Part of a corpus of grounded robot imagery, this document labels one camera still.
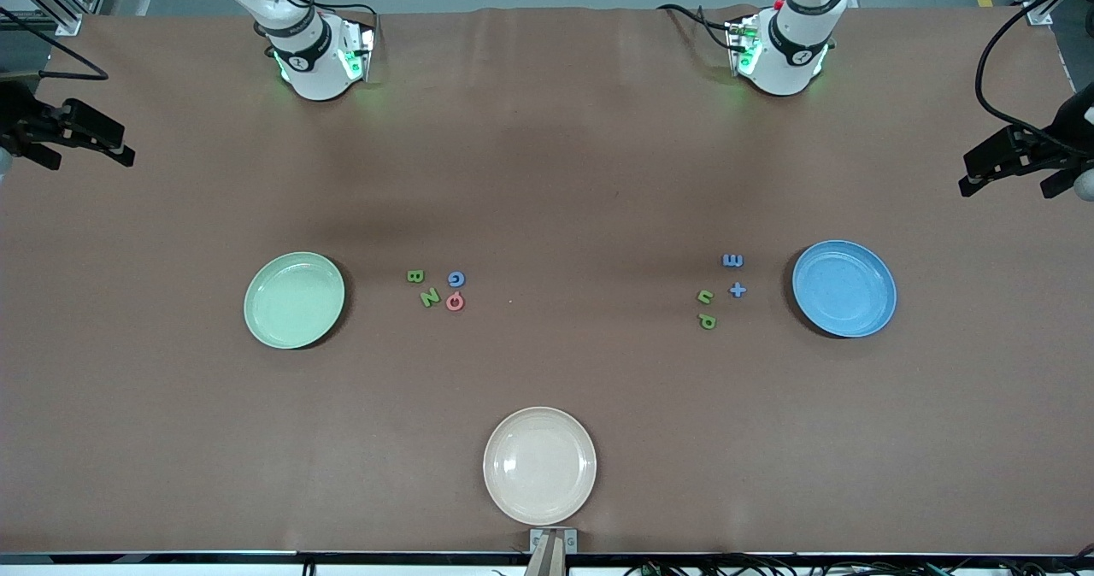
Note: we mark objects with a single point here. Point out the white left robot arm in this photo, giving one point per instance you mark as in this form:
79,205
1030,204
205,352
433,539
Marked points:
786,67

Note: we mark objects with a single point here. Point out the green letter N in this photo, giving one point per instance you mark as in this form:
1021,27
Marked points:
429,297

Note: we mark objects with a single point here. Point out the green letter p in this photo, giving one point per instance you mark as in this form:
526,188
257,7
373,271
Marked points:
704,323

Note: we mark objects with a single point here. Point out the blue letter G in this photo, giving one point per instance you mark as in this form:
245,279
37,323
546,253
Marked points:
451,280

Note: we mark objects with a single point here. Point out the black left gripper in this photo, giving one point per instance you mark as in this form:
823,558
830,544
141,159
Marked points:
1065,131

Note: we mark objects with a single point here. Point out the green letter B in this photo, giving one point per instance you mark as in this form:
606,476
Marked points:
414,277

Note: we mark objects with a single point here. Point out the beige plate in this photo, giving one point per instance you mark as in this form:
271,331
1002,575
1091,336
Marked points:
538,465

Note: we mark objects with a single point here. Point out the grey metal bracket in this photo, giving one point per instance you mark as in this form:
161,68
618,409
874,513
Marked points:
535,542

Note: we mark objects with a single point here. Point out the blue plate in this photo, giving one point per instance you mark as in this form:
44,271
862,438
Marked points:
846,294

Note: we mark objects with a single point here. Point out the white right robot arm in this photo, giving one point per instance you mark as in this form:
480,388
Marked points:
316,72

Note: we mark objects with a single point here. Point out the blue letter t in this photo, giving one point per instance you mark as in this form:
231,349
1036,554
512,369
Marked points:
738,290

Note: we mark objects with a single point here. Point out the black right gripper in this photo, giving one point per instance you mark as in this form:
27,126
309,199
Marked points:
19,118

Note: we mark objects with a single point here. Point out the light green plate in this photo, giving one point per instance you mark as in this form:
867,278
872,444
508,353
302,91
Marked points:
291,302

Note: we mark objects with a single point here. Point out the beige post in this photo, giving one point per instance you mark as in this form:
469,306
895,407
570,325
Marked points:
547,561

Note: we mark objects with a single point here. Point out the blue letter m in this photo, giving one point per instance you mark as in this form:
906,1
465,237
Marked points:
733,261

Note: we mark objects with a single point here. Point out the brown table cover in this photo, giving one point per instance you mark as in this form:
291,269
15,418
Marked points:
547,174

